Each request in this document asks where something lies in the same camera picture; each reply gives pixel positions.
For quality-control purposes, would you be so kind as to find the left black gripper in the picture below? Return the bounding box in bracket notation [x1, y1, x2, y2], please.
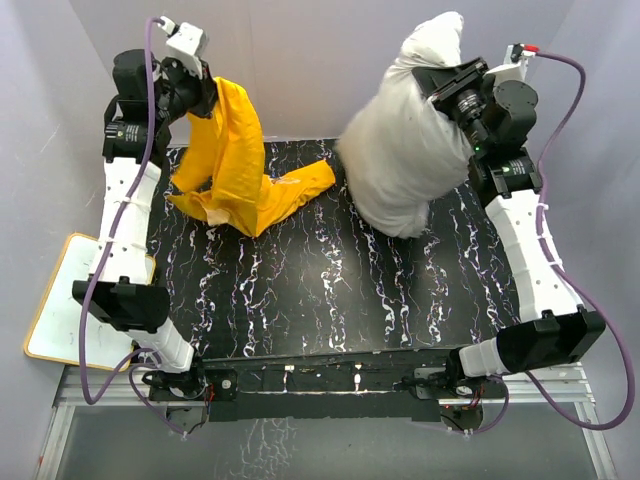
[151, 57, 222, 125]

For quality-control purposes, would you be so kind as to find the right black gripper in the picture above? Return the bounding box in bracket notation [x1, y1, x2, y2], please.
[416, 58, 498, 155]

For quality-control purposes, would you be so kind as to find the white pillow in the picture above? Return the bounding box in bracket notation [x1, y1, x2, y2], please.
[336, 11, 472, 239]

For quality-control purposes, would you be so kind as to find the yellow Pikachu pillowcase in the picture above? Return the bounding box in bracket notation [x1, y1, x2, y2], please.
[169, 77, 336, 238]

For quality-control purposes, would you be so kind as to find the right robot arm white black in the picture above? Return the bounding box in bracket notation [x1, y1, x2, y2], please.
[412, 58, 605, 397]

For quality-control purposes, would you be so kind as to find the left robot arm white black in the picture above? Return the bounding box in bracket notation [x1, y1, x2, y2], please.
[71, 49, 218, 399]

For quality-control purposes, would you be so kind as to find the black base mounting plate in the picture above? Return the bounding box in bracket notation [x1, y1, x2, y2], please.
[142, 348, 506, 422]

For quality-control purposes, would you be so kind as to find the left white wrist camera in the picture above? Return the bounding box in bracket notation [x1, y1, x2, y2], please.
[160, 16, 209, 80]

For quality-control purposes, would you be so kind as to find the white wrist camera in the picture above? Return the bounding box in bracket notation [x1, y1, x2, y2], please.
[484, 43, 539, 86]
[160, 16, 209, 80]

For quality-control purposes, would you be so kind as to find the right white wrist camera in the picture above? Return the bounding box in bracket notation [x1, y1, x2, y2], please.
[484, 43, 539, 86]

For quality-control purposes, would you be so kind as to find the small whiteboard wooden frame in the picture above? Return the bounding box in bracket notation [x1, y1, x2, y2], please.
[23, 233, 132, 370]

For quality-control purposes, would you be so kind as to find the aluminium extrusion frame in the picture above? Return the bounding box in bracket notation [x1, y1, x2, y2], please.
[37, 132, 619, 480]

